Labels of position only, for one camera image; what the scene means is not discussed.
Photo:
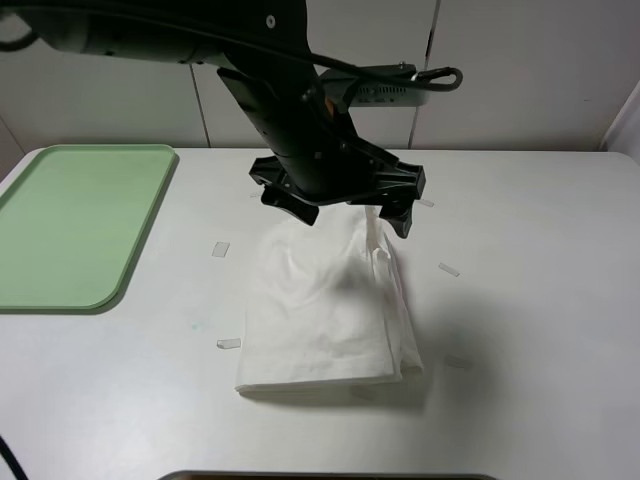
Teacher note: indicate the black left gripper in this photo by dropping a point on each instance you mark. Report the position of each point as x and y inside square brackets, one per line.
[348, 173]

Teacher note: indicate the white short sleeve shirt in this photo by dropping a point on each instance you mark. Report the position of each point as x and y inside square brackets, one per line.
[326, 307]

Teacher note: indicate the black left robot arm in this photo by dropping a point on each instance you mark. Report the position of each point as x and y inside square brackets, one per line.
[297, 100]

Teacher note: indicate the green plastic tray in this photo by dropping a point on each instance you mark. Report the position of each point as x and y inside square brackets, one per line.
[73, 220]

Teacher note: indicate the clear tape piece right middle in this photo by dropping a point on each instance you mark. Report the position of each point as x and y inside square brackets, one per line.
[450, 270]

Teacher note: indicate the clear tape piece left middle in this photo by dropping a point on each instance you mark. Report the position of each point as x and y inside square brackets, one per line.
[220, 249]

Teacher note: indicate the clear tape piece left front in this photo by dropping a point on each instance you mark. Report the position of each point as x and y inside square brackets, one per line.
[228, 344]

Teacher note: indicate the clear tape piece front right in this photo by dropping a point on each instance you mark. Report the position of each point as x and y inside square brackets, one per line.
[458, 362]

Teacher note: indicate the clear tape piece front centre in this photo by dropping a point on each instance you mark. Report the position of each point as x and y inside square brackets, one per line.
[362, 393]

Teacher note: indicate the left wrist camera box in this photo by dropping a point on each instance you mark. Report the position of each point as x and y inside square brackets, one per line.
[346, 90]

